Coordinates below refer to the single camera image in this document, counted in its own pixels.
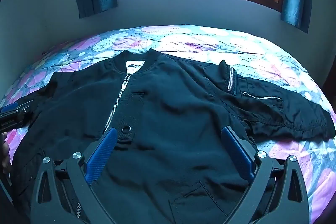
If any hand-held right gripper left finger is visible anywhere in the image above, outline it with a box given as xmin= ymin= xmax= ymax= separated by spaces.
xmin=30 ymin=127 xmax=118 ymax=224

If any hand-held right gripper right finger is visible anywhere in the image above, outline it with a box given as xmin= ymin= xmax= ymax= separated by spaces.
xmin=221 ymin=126 xmax=310 ymax=224

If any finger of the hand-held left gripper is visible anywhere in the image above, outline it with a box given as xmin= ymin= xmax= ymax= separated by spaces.
xmin=14 ymin=100 xmax=35 ymax=116
xmin=0 ymin=103 xmax=18 ymax=114

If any black zip jacket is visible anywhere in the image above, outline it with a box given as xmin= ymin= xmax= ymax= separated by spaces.
xmin=10 ymin=49 xmax=336 ymax=224

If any person's left hand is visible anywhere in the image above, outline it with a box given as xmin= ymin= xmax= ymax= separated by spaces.
xmin=0 ymin=132 xmax=12 ymax=175

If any dotted colourful bedspread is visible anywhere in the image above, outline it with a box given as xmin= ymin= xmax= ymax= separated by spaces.
xmin=0 ymin=25 xmax=336 ymax=224

